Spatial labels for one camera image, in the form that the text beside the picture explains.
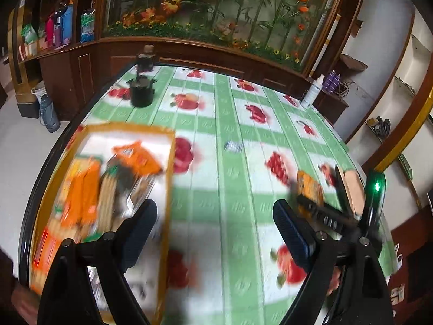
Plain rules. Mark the cardboard box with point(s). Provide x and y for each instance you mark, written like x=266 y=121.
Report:
x=353 y=62

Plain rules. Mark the purple bottle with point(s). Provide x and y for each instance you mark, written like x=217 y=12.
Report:
x=336 y=84

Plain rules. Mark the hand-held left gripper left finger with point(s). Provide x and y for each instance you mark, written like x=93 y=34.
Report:
x=138 y=233

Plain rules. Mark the person's left forearm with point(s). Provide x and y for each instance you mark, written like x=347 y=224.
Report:
x=17 y=294

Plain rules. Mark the large orange cracker packet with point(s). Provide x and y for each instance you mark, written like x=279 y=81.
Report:
x=79 y=193

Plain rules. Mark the small orange snack packet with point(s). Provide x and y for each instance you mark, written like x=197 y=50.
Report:
x=309 y=186
x=138 y=159

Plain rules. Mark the person's right hand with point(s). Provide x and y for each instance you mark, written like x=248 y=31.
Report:
x=334 y=282

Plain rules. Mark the green and white bag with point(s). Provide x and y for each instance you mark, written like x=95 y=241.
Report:
x=28 y=34

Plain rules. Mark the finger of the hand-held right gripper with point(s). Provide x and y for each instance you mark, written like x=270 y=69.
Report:
x=328 y=218
x=353 y=193

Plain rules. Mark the green cracker packet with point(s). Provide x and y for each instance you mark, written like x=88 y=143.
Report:
x=107 y=199

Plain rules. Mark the purple bottles on shelf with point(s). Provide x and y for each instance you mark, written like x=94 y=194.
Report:
x=328 y=81

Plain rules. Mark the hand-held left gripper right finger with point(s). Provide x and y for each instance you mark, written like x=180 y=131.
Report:
x=291 y=233

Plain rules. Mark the grey thermos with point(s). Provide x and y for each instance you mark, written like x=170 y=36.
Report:
x=49 y=115

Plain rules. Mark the yellow rimmed white box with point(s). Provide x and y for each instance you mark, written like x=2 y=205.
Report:
x=101 y=135

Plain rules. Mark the red bottle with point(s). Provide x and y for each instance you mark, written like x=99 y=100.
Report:
x=50 y=32

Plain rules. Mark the blue packet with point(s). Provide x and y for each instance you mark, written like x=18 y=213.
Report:
x=67 y=25

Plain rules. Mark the flower wall mural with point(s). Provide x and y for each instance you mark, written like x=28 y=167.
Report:
x=220 y=6

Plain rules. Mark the white spray bottle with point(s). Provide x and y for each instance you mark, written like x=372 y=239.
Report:
x=312 y=93

